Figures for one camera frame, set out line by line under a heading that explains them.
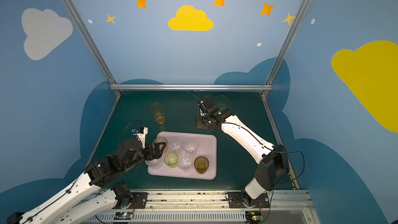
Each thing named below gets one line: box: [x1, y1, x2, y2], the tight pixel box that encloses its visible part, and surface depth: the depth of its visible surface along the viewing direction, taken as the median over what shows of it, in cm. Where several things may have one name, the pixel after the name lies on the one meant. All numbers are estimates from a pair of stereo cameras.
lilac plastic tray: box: [147, 132, 217, 180], surface depth 86 cm
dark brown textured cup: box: [193, 155, 210, 175], surface depth 82 cm
